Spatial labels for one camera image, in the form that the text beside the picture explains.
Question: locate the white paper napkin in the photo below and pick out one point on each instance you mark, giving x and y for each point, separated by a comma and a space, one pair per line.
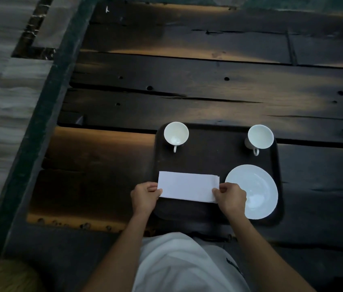
188, 186

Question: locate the person's right thumb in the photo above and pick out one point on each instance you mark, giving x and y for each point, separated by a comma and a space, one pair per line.
216, 196

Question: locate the white round plate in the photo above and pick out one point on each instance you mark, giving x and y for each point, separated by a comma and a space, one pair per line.
255, 185

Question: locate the person's left forearm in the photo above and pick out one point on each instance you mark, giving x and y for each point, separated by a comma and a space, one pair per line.
118, 255

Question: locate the person's left hand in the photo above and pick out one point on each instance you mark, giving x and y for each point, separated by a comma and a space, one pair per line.
142, 199

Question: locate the person's white shirt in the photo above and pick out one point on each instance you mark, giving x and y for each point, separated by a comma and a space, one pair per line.
186, 264

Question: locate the person's left thumb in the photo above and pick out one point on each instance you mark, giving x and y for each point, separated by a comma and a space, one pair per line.
157, 193

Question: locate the dark rectangular serving tray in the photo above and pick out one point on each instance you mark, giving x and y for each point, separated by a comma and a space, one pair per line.
202, 158

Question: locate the person's right hand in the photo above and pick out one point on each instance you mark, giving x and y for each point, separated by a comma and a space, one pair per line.
231, 201

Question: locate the person's right forearm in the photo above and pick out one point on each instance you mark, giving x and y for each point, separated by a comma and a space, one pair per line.
265, 255

